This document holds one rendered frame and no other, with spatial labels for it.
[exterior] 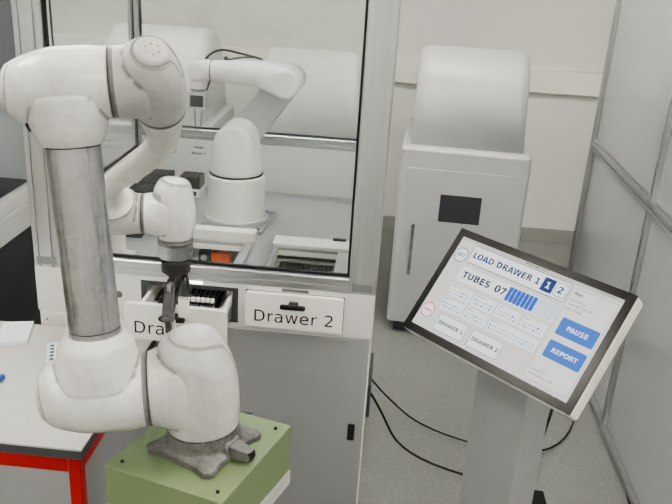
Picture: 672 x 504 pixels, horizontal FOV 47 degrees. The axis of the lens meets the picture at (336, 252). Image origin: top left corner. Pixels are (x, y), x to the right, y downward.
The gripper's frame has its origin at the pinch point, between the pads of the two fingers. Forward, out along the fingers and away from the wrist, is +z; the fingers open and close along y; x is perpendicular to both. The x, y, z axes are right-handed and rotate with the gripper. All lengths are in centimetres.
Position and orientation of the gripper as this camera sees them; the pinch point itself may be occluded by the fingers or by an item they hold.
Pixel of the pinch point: (177, 327)
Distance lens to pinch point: 213.6
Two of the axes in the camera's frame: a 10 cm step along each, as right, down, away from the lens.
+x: -9.9, -0.9, 0.6
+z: -0.6, 9.3, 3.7
